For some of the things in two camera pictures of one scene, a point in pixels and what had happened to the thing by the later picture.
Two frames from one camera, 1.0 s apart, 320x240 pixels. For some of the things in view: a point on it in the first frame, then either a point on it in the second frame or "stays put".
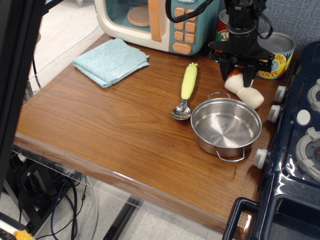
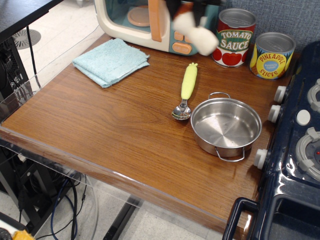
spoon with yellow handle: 182,111 stays put
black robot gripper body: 243,45 to 198,3
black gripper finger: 225,67 to 173,5
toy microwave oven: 145,22 stays put
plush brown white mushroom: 234,84 to 184,21
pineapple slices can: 283,45 stays put
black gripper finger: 249,72 to 199,10
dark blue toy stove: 288,205 stays put
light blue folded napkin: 107,62 stays put
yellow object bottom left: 22,235 stays put
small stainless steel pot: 225,126 stays put
